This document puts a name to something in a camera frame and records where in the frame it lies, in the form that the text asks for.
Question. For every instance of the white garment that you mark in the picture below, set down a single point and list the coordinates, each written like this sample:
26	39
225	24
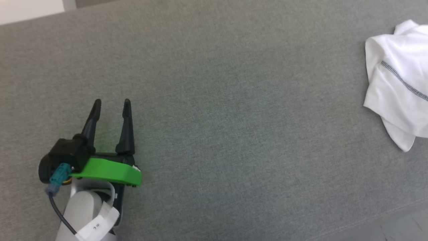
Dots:
394	100

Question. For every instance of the white paper label tag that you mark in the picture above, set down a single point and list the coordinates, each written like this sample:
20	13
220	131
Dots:
97	224

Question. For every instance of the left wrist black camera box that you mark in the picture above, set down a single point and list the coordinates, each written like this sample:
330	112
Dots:
70	152

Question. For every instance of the left gripper black round motor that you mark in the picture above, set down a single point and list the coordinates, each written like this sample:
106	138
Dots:
44	170

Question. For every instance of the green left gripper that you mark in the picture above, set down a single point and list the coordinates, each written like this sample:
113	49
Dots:
107	170

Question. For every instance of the white box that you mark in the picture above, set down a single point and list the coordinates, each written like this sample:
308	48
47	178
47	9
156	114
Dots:
26	8

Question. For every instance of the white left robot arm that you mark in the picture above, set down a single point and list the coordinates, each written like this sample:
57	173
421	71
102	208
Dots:
83	207

